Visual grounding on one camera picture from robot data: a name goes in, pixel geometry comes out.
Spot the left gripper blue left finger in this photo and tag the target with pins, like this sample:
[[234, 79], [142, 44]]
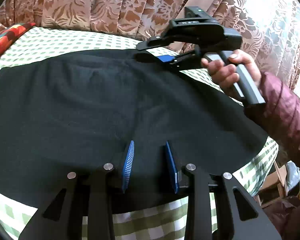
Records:
[[127, 167]]

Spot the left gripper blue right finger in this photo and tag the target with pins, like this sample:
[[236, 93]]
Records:
[[174, 166]]

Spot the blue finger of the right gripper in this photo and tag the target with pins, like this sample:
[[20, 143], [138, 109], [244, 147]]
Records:
[[166, 58]]

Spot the black embroidered pants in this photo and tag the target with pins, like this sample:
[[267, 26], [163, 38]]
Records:
[[77, 111]]

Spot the person's right hand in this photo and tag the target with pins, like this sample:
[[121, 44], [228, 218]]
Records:
[[225, 75]]

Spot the green checkered bed sheet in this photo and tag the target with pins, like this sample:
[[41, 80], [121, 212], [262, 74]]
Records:
[[163, 222]]

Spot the brown floral curtain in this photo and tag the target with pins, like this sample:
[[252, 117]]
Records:
[[270, 28]]

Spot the cardboard box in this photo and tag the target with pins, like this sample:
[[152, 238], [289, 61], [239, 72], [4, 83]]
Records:
[[274, 186]]

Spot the colourful checkered pillow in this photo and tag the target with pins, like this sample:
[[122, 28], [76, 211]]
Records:
[[11, 34]]

